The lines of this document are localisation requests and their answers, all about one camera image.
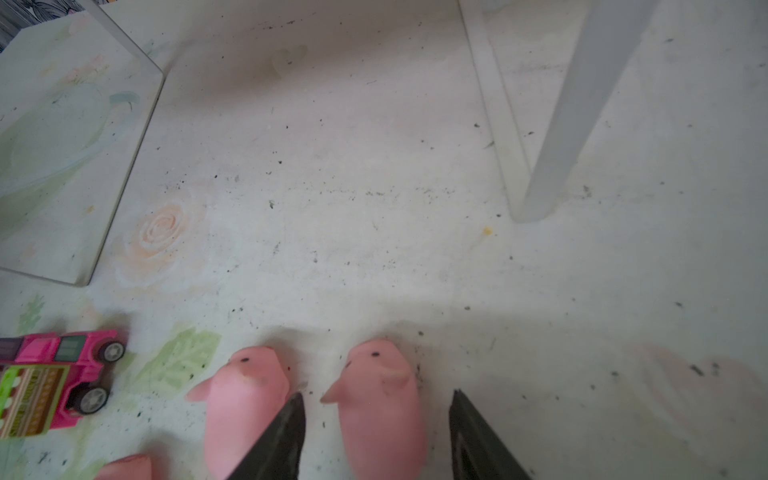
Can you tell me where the wooden two-tier shelf white frame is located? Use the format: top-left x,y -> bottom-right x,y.
1,1 -> 655,286

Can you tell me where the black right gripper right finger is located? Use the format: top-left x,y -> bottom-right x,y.
449,389 -> 531,480

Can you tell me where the pink green toy truck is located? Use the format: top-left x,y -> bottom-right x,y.
1,330 -> 126,439

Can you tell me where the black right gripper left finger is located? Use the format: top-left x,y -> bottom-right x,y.
228,392 -> 306,480

